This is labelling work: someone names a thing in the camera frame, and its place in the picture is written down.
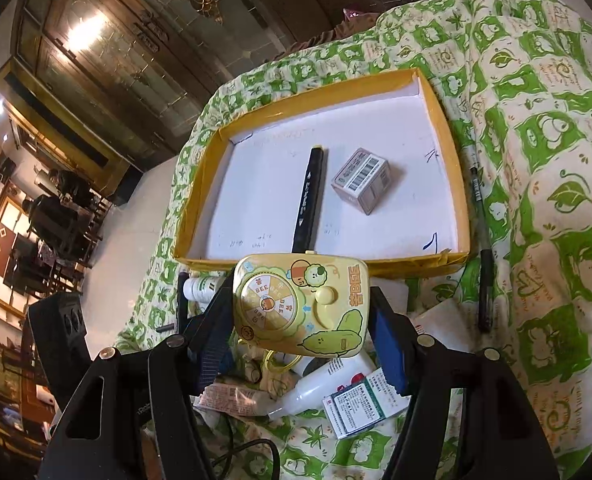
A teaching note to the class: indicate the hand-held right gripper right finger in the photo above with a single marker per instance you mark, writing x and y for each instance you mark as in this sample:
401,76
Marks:
388,347

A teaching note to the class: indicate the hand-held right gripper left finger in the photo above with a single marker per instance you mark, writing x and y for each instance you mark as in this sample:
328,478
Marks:
210,342

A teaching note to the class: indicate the white spray bottle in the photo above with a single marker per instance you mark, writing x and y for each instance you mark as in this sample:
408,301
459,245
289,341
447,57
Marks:
321,382

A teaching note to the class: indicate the orange-rimmed white tray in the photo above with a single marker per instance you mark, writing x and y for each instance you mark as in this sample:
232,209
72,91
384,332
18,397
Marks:
366,240

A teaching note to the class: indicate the black gel pen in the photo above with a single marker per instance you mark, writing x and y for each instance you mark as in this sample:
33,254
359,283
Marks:
485,280

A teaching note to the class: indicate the white paper sheet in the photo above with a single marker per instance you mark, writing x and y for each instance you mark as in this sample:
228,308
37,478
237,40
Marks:
441,332

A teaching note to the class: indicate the small white bottle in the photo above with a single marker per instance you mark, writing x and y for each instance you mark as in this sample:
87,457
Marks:
200,287

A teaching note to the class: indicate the dark wooden dining chairs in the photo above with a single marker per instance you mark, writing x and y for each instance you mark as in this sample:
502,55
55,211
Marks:
60,220

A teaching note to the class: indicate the black speaker box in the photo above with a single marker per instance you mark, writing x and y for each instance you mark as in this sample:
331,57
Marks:
125,192

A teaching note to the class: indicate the small grey barcode box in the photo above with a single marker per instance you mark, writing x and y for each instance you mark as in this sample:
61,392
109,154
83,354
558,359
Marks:
361,180

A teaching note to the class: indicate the black marker yellow tip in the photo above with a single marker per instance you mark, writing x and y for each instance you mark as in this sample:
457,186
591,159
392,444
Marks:
307,195

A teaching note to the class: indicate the green printed blanket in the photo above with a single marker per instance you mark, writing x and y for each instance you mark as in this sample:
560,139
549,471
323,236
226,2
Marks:
551,135

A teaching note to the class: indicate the wooden glass-door cabinet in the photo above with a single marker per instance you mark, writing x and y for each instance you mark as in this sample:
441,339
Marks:
125,60

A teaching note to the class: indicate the brown cloth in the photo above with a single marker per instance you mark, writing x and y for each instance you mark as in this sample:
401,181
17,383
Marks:
346,25

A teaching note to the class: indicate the pink plastic wrapper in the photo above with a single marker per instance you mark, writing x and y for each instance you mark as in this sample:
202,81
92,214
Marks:
351,12

